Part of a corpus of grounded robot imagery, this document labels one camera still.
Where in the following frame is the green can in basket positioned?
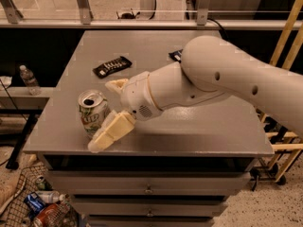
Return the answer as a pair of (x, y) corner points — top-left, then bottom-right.
(35, 176), (47, 190)

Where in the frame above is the black power cable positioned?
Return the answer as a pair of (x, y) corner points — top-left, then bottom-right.
(206, 17), (230, 41)

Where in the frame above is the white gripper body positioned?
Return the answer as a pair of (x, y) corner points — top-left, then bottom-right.
(120, 72), (163, 121)

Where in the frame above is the green white 7up can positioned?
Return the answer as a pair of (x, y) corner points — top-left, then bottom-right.
(78, 90), (110, 138)

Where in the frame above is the wire mesh basket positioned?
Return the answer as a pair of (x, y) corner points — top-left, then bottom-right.
(0, 164), (79, 227)

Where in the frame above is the black candy bar wrapper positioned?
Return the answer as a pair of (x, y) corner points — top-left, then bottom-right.
(93, 56), (132, 79)

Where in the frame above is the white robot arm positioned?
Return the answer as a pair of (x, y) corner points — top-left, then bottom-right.
(88, 35), (303, 153)

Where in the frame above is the grey drawer cabinet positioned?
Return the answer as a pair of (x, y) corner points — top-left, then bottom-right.
(24, 30), (272, 227)

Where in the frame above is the red soda can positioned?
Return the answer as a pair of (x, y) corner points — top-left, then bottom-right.
(33, 203), (62, 227)

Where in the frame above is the plastic bottle in basket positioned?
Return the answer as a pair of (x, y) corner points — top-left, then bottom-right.
(36, 191), (65, 203)

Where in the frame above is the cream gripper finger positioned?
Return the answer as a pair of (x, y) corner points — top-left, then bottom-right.
(88, 110), (136, 153)
(105, 79), (129, 95)

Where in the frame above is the grey side bench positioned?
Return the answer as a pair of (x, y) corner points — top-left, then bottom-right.
(0, 87), (54, 170)

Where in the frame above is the wooden frame cart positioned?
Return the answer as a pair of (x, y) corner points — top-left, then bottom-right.
(250, 0), (303, 190)

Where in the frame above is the clear plastic water bottle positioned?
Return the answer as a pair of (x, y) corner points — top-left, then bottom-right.
(19, 65), (41, 96)

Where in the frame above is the blue candy bar wrapper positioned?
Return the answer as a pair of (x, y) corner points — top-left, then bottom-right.
(169, 49), (183, 62)

